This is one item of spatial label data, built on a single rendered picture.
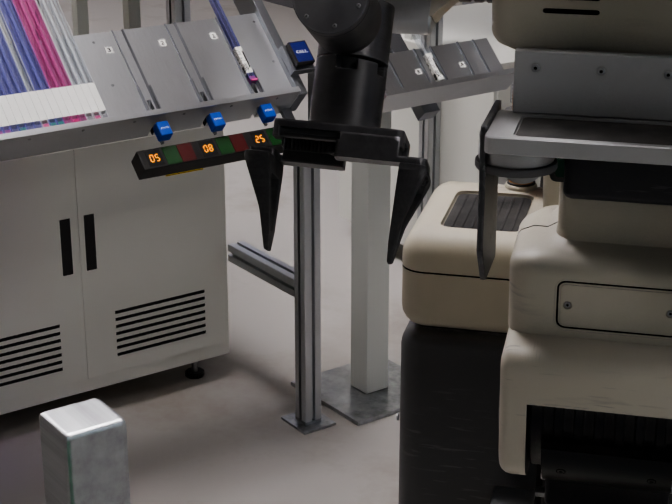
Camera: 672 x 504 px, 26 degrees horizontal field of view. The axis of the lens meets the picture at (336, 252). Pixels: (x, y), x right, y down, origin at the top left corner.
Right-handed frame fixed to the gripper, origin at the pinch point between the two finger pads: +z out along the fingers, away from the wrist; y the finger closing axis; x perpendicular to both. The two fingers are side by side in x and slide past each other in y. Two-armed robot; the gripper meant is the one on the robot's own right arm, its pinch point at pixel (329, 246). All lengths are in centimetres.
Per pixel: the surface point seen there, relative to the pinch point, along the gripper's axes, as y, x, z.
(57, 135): -68, 126, -28
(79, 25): -99, 216, -70
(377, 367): -16, 204, 3
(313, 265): -29, 176, -15
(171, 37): -56, 147, -52
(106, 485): -1, -49, 17
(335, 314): -33, 246, -10
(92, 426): -2, -51, 14
